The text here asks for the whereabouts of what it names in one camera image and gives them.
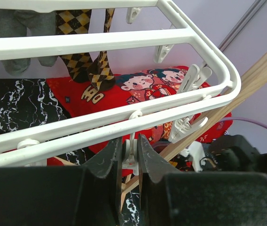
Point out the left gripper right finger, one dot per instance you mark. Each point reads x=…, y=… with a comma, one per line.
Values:
x=160, y=190

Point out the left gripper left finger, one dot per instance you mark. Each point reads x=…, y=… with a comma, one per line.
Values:
x=101, y=189

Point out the white hanger clip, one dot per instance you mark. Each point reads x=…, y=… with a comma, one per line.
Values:
x=130, y=154

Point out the white plastic clip hanger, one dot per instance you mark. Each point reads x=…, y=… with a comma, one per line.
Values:
x=148, y=101

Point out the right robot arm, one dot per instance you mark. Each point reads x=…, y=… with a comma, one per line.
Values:
x=235, y=153

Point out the clear plastic basket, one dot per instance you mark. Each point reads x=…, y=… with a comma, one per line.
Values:
x=160, y=146

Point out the red cartoon print blanket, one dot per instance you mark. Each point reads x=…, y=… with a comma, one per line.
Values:
x=82, y=98

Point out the grey sock hanging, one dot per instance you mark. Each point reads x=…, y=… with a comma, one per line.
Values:
x=14, y=23

